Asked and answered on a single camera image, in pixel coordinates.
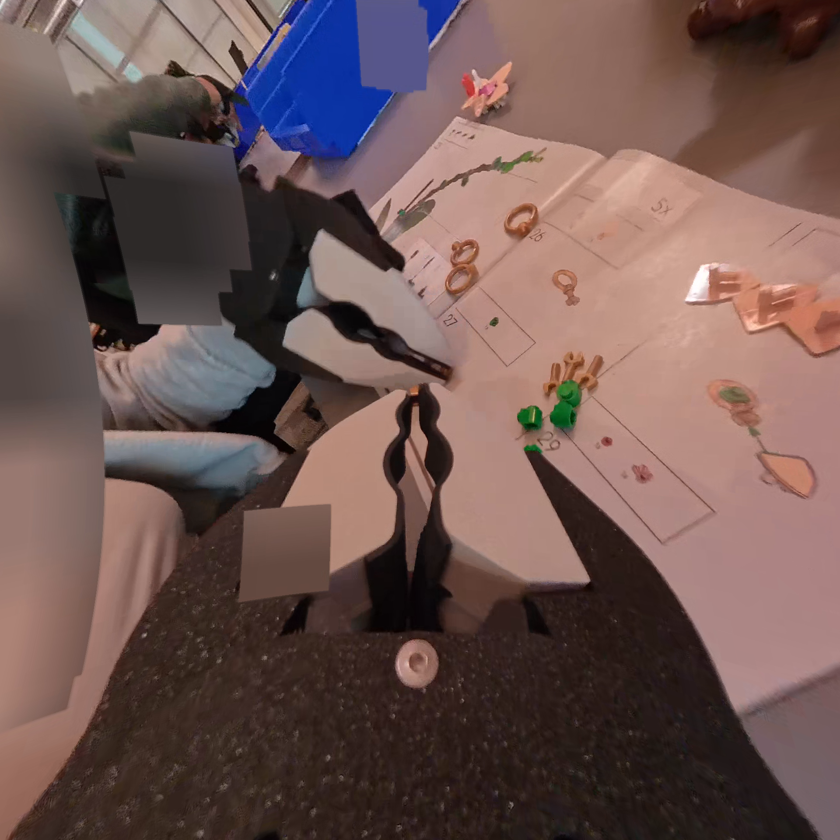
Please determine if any pale brick plate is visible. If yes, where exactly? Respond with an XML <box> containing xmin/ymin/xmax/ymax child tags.
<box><xmin>686</xmin><ymin>262</ymin><xmax>742</xmax><ymax>306</ymax></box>

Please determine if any person's beige clothing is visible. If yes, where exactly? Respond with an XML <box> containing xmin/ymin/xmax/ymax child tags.
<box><xmin>0</xmin><ymin>430</ymin><xmax>290</xmax><ymax>834</ymax></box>

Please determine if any grey desk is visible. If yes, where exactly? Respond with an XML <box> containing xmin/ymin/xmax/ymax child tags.
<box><xmin>236</xmin><ymin>0</ymin><xmax>840</xmax><ymax>840</ymax></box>

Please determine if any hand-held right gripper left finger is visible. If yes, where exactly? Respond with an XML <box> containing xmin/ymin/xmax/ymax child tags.
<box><xmin>282</xmin><ymin>390</ymin><xmax>416</xmax><ymax>631</ymax></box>

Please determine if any brown glossy figure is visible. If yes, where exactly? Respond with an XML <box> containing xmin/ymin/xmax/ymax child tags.
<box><xmin>686</xmin><ymin>0</ymin><xmax>840</xmax><ymax>60</ymax></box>

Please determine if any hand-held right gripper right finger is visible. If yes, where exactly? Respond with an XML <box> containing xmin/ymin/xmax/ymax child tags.
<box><xmin>410</xmin><ymin>384</ymin><xmax>592</xmax><ymax>634</ymax></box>

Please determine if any blue plastic crate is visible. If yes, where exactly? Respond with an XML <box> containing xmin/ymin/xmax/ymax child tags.
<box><xmin>238</xmin><ymin>0</ymin><xmax>470</xmax><ymax>158</ymax></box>

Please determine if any pink toy brick model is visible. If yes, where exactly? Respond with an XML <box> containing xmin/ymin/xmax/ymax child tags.
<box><xmin>459</xmin><ymin>62</ymin><xmax>514</xmax><ymax>119</ymax></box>

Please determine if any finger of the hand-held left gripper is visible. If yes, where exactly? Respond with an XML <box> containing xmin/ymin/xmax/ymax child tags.
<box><xmin>297</xmin><ymin>228</ymin><xmax>455</xmax><ymax>368</ymax></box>
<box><xmin>282</xmin><ymin>305</ymin><xmax>454</xmax><ymax>389</ymax></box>

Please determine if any tan brick plate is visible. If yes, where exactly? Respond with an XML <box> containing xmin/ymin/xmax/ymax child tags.
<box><xmin>787</xmin><ymin>308</ymin><xmax>840</xmax><ymax>358</ymax></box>
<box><xmin>731</xmin><ymin>282</ymin><xmax>821</xmax><ymax>336</ymax></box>

